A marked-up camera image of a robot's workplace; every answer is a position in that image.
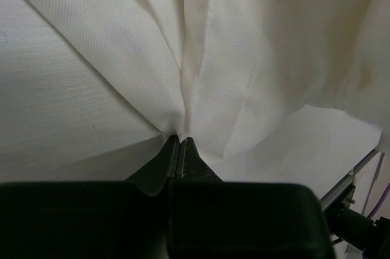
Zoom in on aluminium table edge rail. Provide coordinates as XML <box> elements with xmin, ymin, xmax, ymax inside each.
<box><xmin>320</xmin><ymin>149</ymin><xmax>383</xmax><ymax>211</ymax></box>

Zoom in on white pleated skirt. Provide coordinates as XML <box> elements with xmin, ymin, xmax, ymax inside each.
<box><xmin>28</xmin><ymin>0</ymin><xmax>389</xmax><ymax>157</ymax></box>

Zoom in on purple cable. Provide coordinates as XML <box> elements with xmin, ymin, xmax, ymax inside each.
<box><xmin>331</xmin><ymin>181</ymin><xmax>390</xmax><ymax>246</ymax></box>

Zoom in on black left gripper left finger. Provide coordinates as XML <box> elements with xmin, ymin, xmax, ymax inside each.
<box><xmin>1</xmin><ymin>136</ymin><xmax>179</xmax><ymax>258</ymax></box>

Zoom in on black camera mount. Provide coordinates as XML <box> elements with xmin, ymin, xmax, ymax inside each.
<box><xmin>324</xmin><ymin>185</ymin><xmax>389</xmax><ymax>258</ymax></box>

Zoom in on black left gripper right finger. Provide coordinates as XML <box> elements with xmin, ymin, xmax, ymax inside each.
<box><xmin>167</xmin><ymin>138</ymin><xmax>335</xmax><ymax>258</ymax></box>

